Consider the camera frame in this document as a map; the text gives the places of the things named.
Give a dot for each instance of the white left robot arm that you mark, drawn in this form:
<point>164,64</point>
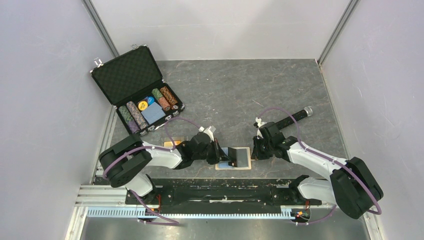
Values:
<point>123,162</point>

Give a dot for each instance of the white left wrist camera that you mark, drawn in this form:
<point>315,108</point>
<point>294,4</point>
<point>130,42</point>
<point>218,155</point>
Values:
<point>208,131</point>

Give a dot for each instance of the pink chip stack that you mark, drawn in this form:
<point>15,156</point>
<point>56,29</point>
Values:
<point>161,99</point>

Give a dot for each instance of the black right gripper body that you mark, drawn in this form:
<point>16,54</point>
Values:
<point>262,150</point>

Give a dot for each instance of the black VIP card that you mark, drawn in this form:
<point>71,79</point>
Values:
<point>242,158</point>
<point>232,156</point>

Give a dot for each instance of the black poker chip case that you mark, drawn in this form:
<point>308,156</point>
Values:
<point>131,77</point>

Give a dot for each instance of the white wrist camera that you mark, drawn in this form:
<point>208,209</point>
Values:
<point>208,131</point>
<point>259,123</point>

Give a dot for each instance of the orange black chip stack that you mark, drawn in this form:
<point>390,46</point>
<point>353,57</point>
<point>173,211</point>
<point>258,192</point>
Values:
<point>171,99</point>

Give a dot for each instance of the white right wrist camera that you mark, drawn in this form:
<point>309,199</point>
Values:
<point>259,123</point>

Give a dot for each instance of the tan leather card holder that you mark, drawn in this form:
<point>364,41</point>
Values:
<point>224,165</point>

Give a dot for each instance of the green chip stack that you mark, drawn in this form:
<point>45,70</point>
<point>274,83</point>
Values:
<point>126,115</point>

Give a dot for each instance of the blue patterned card deck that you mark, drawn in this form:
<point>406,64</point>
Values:
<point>153,113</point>

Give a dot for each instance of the clear acrylic card box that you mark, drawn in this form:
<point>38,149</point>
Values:
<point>173,138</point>

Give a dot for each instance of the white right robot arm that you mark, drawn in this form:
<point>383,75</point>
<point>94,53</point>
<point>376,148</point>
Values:
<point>347,183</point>

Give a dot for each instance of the purple chip stack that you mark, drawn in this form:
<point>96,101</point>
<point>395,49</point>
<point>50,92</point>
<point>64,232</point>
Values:
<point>137,116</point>

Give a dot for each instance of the black cylindrical flashlight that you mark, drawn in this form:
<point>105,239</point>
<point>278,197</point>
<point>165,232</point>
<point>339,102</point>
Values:
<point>302,114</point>

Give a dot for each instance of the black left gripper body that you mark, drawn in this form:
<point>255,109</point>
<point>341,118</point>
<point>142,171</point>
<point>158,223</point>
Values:
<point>213,154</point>

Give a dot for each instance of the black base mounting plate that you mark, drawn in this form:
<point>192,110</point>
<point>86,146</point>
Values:
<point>224,195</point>

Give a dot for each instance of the yellow dealer chip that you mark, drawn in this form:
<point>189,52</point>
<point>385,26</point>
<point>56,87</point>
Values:
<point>142,105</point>

